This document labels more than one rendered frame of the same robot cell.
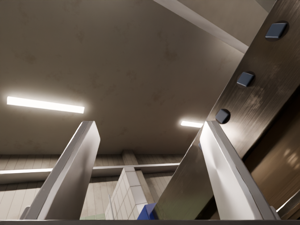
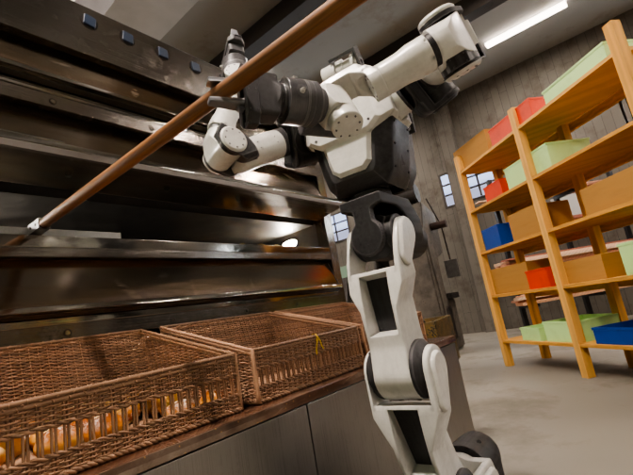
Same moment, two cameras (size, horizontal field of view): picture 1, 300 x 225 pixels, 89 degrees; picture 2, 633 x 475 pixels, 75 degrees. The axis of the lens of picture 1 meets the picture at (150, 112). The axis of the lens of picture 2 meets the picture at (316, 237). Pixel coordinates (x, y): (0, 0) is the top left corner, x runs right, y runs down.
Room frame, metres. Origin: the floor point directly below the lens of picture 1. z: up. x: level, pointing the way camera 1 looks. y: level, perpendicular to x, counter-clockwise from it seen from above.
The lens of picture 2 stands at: (-0.13, 1.26, 0.78)
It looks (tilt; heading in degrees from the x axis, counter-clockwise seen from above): 11 degrees up; 271
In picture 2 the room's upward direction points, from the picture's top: 10 degrees counter-clockwise
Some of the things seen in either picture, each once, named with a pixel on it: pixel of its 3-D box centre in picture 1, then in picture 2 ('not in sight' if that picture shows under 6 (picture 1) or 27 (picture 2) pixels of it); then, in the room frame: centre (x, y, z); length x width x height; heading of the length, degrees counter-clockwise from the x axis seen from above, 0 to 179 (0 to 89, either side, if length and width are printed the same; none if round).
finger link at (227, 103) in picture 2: not in sight; (226, 105); (0.01, 0.59, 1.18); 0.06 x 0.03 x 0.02; 29
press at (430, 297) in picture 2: not in sight; (419, 269); (-1.46, -5.18, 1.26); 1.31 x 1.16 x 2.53; 50
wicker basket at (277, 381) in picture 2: not in sight; (265, 346); (0.16, -0.30, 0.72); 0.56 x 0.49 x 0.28; 54
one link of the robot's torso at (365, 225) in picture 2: not in sight; (389, 229); (-0.31, 0.07, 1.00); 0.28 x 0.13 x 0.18; 55
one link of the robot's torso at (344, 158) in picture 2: not in sight; (365, 143); (-0.29, 0.09, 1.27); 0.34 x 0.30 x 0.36; 150
